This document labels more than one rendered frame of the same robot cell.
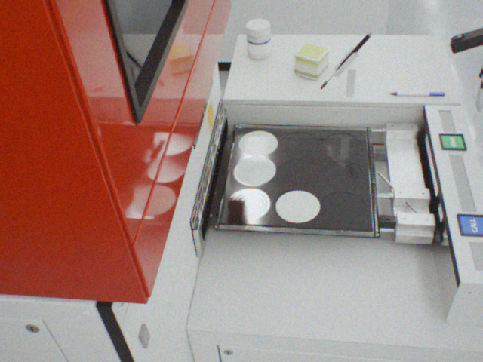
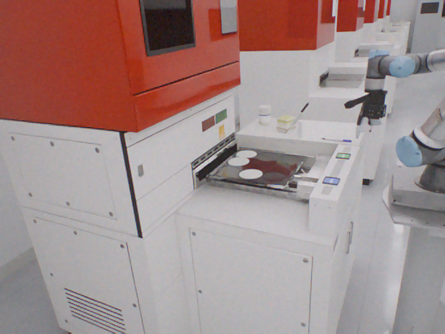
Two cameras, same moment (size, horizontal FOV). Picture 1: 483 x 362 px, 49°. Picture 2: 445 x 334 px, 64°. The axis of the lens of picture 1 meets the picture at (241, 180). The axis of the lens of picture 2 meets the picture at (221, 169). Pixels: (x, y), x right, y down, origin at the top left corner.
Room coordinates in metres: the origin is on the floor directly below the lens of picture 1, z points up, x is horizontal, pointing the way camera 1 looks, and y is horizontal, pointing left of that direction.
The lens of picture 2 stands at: (-0.55, -0.44, 1.54)
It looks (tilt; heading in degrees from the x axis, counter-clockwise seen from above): 23 degrees down; 18
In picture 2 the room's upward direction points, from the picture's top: 4 degrees counter-clockwise
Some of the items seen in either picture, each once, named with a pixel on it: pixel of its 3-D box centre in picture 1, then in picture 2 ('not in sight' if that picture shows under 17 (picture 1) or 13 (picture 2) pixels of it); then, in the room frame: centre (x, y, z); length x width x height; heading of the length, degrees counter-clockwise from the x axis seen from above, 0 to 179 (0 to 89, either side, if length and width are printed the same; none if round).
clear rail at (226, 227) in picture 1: (295, 230); (244, 181); (0.77, -0.11, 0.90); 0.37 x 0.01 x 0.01; 80
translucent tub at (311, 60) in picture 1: (312, 61); (286, 123); (1.28, -0.22, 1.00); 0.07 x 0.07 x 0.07; 55
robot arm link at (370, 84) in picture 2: not in sight; (374, 83); (1.03, -0.61, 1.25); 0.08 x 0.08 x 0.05
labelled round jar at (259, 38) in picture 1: (259, 39); (264, 114); (1.41, -0.09, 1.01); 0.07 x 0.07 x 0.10
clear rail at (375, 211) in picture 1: (372, 176); (296, 170); (0.91, -0.32, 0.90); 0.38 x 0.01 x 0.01; 170
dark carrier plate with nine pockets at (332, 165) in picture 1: (297, 173); (258, 165); (0.95, -0.14, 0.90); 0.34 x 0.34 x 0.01; 80
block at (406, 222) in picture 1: (414, 222); (308, 186); (0.76, -0.38, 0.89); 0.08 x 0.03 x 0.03; 80
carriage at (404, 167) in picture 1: (405, 182); (316, 177); (0.92, -0.40, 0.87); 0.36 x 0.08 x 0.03; 170
